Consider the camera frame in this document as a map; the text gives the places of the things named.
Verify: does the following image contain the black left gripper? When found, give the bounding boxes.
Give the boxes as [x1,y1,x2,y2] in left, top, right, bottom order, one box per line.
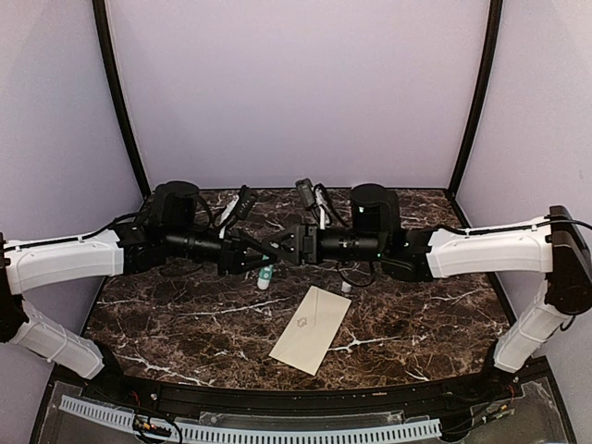
[165,224,278,277]

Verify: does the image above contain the white slotted cable duct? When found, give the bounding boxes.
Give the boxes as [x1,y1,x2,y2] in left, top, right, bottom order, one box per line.
[59,395,441,443]

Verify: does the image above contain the cream envelope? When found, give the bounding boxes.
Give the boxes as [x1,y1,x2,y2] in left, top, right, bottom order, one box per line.
[269,286,351,376]

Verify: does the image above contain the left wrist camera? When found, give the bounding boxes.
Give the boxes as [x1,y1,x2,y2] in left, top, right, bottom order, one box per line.
[218,185,258,239]

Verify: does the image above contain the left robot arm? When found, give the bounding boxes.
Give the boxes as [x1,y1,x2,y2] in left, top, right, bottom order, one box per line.
[1,181,277,403]

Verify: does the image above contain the black corner frame post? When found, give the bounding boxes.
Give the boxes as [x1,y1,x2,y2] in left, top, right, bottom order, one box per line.
[447,0,503,199]
[92,0,151,199]

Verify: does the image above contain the black corner frame post right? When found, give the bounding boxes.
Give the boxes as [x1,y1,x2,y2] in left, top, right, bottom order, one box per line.
[447,0,503,199]

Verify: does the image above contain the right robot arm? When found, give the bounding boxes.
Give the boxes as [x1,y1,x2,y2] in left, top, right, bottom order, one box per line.
[263,179,591,401]

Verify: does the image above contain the black corner frame post left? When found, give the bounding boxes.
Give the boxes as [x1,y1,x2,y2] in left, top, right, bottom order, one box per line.
[92,0,151,199]

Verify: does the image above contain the small glue bottle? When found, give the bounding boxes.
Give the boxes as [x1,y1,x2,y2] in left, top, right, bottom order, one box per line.
[257,265,274,290]

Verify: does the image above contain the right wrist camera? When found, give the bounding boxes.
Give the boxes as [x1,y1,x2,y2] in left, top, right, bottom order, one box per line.
[295,179,336,229]

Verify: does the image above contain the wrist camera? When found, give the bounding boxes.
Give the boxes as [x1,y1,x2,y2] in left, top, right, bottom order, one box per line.
[295,179,336,229]
[218,185,258,239]

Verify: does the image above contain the black front rail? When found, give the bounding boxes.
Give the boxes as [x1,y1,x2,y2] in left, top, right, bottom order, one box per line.
[50,358,551,417]

